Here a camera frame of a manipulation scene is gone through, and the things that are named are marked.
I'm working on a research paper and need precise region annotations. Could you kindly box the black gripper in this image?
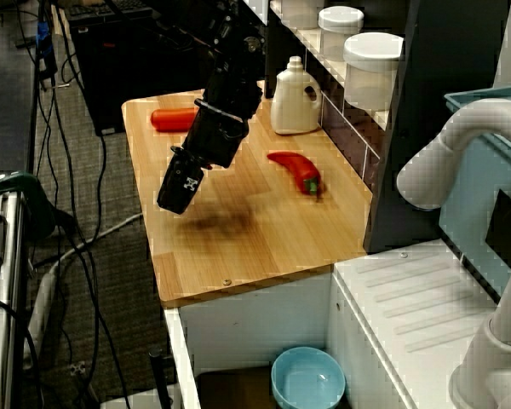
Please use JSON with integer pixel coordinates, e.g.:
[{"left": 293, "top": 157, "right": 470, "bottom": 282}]
[{"left": 156, "top": 98, "right": 249, "bottom": 215}]

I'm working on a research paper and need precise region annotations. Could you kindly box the light blue bowl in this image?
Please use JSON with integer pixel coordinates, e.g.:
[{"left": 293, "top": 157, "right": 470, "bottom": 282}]
[{"left": 270, "top": 346, "right": 347, "bottom": 409}]

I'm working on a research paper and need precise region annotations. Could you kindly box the white toy kitchen sink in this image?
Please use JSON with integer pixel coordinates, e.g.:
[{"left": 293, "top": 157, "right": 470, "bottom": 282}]
[{"left": 163, "top": 238, "right": 511, "bottom": 409}]

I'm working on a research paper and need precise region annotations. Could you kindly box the orange toy sausage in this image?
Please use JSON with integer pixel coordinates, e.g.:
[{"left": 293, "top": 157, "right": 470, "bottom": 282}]
[{"left": 149, "top": 107, "right": 199, "bottom": 134}]

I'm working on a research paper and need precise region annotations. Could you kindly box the black computer tower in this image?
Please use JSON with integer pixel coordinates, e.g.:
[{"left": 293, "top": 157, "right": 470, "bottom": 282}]
[{"left": 65, "top": 0, "right": 212, "bottom": 138}]

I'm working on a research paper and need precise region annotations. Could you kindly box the red toy chili pepper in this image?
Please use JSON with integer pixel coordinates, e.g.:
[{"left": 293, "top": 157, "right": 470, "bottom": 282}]
[{"left": 266, "top": 150, "right": 325, "bottom": 198}]

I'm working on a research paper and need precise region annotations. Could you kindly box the white toy detergent bottle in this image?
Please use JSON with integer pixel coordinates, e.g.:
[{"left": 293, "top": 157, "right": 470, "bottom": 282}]
[{"left": 269, "top": 55, "right": 324, "bottom": 136}]

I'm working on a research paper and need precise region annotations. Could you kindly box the green plastic object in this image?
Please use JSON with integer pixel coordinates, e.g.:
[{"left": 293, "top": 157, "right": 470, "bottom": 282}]
[{"left": 0, "top": 170, "right": 57, "bottom": 240}]

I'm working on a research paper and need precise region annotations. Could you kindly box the large clear plastic jar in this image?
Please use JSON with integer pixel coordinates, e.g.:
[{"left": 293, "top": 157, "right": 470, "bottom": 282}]
[{"left": 279, "top": 0, "right": 321, "bottom": 31}]

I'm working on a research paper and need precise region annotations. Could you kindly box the small clear plastic jar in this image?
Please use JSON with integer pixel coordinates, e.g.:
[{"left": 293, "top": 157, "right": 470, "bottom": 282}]
[{"left": 317, "top": 5, "right": 365, "bottom": 64}]

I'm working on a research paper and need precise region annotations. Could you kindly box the medium clear plastic jar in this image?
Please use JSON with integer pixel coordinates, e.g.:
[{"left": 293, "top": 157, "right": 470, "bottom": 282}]
[{"left": 342, "top": 32, "right": 405, "bottom": 111}]

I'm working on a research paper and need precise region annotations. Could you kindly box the dark toy kitchen shelf unit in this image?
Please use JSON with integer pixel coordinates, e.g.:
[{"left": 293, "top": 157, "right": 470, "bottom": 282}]
[{"left": 263, "top": 0, "right": 511, "bottom": 256}]

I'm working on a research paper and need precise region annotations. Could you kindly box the blue plastic bin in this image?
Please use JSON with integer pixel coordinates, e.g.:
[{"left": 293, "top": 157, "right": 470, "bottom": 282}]
[{"left": 437, "top": 83, "right": 511, "bottom": 304}]

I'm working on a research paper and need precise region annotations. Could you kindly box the grey toy faucet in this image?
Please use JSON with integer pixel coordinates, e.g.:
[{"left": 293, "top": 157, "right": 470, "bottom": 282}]
[{"left": 396, "top": 98, "right": 511, "bottom": 409}]

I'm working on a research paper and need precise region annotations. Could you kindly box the long black cable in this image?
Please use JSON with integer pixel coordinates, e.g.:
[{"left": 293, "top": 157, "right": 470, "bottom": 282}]
[{"left": 45, "top": 0, "right": 132, "bottom": 409}]

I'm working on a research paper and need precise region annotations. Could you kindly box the thick white cable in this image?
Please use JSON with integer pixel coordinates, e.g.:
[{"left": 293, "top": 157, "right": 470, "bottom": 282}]
[{"left": 23, "top": 211, "right": 145, "bottom": 357}]

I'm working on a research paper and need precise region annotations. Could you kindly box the metal frame rail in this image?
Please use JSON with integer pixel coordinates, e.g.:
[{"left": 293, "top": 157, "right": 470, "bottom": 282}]
[{"left": 0, "top": 171, "right": 27, "bottom": 409}]

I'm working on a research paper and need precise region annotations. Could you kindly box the black oven handle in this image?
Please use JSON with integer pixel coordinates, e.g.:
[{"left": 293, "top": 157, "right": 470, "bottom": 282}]
[{"left": 147, "top": 348, "right": 175, "bottom": 409}]

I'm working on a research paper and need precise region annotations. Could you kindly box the blue cable clip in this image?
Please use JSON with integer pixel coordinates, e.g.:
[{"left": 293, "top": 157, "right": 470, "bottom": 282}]
[{"left": 36, "top": 20, "right": 55, "bottom": 57}]

